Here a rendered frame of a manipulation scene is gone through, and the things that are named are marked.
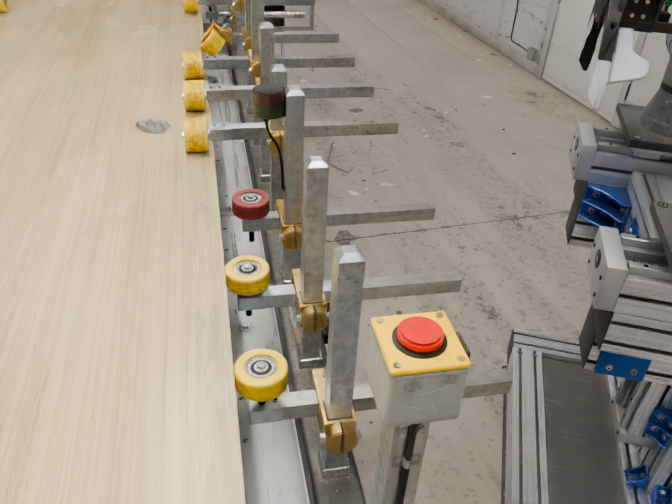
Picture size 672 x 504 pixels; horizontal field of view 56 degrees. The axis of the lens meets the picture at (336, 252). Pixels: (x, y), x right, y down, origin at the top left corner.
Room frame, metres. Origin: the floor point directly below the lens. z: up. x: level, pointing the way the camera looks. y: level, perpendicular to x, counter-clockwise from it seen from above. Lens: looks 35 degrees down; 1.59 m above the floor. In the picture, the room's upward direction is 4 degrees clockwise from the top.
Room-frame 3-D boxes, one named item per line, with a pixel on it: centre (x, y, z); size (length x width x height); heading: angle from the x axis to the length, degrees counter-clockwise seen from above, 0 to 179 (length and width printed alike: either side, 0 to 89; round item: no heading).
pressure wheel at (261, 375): (0.68, 0.10, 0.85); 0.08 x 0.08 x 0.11
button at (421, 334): (0.41, -0.08, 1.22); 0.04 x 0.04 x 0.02
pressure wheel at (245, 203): (1.17, 0.19, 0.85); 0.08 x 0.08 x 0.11
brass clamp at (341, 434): (0.69, -0.01, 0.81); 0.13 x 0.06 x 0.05; 13
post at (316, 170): (0.91, 0.04, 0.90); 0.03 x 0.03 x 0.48; 13
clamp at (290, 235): (1.17, 0.10, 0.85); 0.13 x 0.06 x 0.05; 13
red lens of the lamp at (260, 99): (1.14, 0.14, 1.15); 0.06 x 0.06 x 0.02
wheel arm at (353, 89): (1.69, 0.17, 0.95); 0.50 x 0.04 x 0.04; 103
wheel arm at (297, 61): (1.93, 0.22, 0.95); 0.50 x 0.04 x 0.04; 103
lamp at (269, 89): (1.14, 0.14, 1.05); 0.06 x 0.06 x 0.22; 13
